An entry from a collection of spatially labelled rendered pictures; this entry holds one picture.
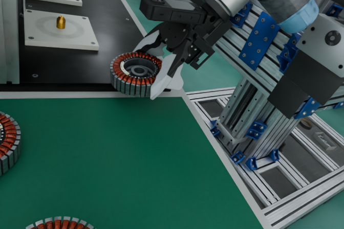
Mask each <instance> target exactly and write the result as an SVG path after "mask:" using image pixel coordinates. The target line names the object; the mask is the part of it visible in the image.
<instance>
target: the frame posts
mask: <svg viewBox="0 0 344 229"><path fill-rule="evenodd" d="M7 81H12V84H19V44H18V0H0V84H7Z"/></svg>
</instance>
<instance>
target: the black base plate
mask: <svg viewBox="0 0 344 229"><path fill-rule="evenodd" d="M26 9H29V10H37V11H45V12H53V13H60V14H68V15H76V16H84V17H88V18H89V21H90V24H91V26H92V29H93V32H94V34H95V37H96V39H97V42H98V45H99V50H98V51H96V50H81V49H67V48H53V47H39V46H31V45H25V33H24V18H23V17H21V16H20V13H21V12H22V0H18V44H19V84H12V81H7V84H0V91H117V89H115V88H114V86H112V84H111V81H110V64H111V62H112V61H113V59H115V58H116V57H118V56H119V55H121V54H125V53H130V52H133V50H134V49H135V48H136V46H137V45H138V44H139V42H140V41H141V40H142V39H144V37H143V35H142V33H141V32H140V30H139V28H138V27H137V25H136V24H135V22H134V20H133V19H132V17H131V16H130V14H129V12H128V11H127V9H126V7H125V6H124V4H123V2H122V1H121V0H82V6H75V5H68V4H61V3H55V2H48V1H40V0H26Z"/></svg>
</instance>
